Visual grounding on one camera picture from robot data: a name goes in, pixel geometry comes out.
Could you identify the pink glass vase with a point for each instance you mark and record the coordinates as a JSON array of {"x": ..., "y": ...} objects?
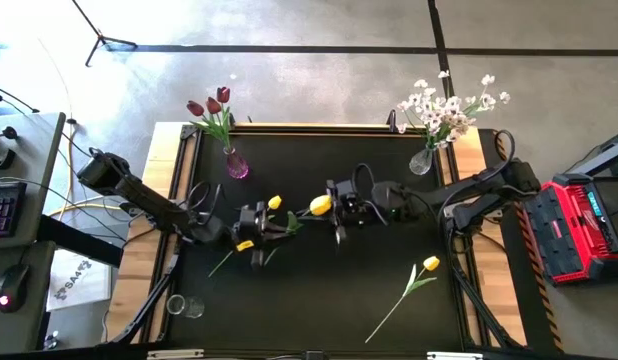
[{"x": 237, "y": 167}]

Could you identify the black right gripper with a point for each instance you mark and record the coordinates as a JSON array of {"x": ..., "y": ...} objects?
[{"x": 354, "y": 207}]

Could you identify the black yellow hazard strip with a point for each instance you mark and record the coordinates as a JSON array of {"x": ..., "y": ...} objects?
[{"x": 536, "y": 310}]

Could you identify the red black tool case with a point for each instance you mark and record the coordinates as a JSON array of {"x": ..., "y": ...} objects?
[{"x": 564, "y": 235}]

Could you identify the red artificial tulip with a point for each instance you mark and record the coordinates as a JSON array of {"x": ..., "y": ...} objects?
[
  {"x": 223, "y": 94},
  {"x": 213, "y": 105},
  {"x": 195, "y": 108}
]

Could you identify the clear glass tumbler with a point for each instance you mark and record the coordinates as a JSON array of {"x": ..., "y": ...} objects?
[{"x": 178, "y": 303}]

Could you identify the black desk gadget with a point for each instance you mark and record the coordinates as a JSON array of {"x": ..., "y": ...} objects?
[{"x": 1, "y": 160}]

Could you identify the silver caster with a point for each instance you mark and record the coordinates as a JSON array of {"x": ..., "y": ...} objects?
[{"x": 51, "y": 341}]

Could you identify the grey desk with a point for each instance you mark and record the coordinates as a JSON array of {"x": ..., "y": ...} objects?
[{"x": 34, "y": 150}]

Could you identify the black aluminium table frame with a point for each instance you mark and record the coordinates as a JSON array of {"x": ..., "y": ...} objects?
[{"x": 369, "y": 130}]

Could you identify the silver metal bracket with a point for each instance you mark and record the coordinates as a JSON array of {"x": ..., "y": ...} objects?
[
  {"x": 454, "y": 356},
  {"x": 174, "y": 354}
]

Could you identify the black table mat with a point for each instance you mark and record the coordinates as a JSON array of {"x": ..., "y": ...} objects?
[{"x": 239, "y": 310}]

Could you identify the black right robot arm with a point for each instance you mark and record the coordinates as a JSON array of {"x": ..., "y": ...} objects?
[{"x": 439, "y": 192}]

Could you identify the black computer keyboard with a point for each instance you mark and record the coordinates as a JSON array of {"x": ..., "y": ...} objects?
[{"x": 6, "y": 207}]

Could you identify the yellow gripper tag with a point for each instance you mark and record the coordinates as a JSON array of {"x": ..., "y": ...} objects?
[{"x": 245, "y": 245}]

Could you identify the white printed paper sheet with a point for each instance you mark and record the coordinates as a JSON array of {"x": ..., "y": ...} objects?
[{"x": 89, "y": 290}]

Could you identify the clear cut-glass vase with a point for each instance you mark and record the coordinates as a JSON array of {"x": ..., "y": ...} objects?
[{"x": 420, "y": 162}]

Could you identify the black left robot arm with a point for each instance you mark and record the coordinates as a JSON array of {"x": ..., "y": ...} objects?
[{"x": 139, "y": 192}]

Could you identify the black computer mouse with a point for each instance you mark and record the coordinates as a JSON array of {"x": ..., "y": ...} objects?
[{"x": 12, "y": 287}]

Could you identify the black tripod stand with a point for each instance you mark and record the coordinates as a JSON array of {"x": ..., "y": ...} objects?
[{"x": 101, "y": 39}]

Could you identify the grey metal frame beam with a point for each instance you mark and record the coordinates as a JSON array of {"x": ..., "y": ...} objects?
[{"x": 614, "y": 150}]

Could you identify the white artificial flower spray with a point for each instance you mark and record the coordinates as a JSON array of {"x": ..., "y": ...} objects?
[
  {"x": 454, "y": 103},
  {"x": 420, "y": 83},
  {"x": 487, "y": 79}
]

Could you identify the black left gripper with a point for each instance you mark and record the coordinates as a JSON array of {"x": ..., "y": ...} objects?
[{"x": 254, "y": 227}]

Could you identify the black support bar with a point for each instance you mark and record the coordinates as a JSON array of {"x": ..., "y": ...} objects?
[{"x": 79, "y": 241}]

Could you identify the black knob stick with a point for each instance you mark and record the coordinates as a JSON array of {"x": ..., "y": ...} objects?
[{"x": 10, "y": 132}]

